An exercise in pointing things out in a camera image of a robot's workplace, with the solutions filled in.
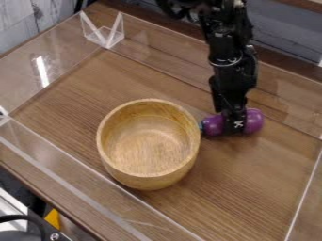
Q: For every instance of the yellow black equipment base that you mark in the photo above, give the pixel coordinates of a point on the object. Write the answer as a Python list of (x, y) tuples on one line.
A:
[(45, 222)]

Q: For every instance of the brown wooden bowl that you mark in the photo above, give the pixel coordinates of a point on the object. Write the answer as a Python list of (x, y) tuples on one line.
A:
[(147, 142)]

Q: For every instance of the clear acrylic tray wall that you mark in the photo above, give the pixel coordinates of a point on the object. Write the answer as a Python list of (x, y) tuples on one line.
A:
[(96, 203)]

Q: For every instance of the purple toy eggplant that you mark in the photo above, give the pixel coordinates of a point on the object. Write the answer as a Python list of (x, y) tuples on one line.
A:
[(212, 124)]

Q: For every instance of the clear acrylic corner bracket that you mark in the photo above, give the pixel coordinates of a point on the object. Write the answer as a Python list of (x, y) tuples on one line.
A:
[(104, 36)]

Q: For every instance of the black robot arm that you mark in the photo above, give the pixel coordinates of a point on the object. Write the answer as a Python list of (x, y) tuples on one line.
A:
[(227, 31)]

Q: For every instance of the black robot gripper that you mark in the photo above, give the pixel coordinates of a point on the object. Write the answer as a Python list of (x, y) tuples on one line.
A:
[(229, 84)]

